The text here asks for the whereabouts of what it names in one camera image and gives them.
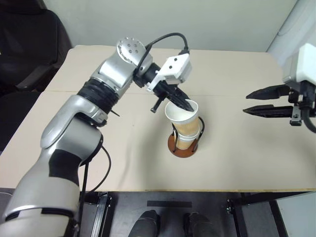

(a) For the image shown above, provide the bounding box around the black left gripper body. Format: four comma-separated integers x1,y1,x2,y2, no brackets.
151,80,179,114

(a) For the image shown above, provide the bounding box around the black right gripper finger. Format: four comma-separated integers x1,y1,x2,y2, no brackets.
245,83,290,101
242,104,295,119

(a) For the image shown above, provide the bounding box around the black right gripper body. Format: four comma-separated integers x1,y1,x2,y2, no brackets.
287,83,316,127

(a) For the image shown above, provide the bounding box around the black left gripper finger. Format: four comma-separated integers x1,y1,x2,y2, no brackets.
167,94,195,113
172,86,191,103

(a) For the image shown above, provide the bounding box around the tan paper cup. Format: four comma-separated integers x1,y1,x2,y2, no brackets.
176,137,198,151
177,128,200,140
164,100,200,136

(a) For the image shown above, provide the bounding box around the black tape strip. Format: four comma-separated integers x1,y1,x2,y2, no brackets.
147,200,193,208

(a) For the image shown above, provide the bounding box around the white panel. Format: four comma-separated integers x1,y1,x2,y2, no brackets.
275,191,316,237

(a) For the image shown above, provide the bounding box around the black chair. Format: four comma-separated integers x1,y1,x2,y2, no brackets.
0,8,74,153

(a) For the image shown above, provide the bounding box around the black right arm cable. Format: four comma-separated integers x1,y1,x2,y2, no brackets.
302,108,316,134

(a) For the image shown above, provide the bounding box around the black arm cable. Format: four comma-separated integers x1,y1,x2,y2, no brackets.
302,108,316,134
79,32,190,237

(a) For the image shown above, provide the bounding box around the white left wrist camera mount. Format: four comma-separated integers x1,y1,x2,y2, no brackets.
145,53,193,93

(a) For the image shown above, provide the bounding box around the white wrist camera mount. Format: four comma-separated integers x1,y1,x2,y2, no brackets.
281,43,316,87
145,53,193,93

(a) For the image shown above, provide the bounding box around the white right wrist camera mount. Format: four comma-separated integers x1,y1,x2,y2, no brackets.
281,43,316,87

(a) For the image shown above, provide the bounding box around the brown wire cup holder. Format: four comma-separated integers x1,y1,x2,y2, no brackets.
167,117,205,158

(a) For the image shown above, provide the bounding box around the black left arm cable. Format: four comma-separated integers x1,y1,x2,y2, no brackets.
79,32,190,237

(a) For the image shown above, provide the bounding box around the black table frame leg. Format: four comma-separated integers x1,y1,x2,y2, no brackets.
79,192,112,237
226,192,288,237

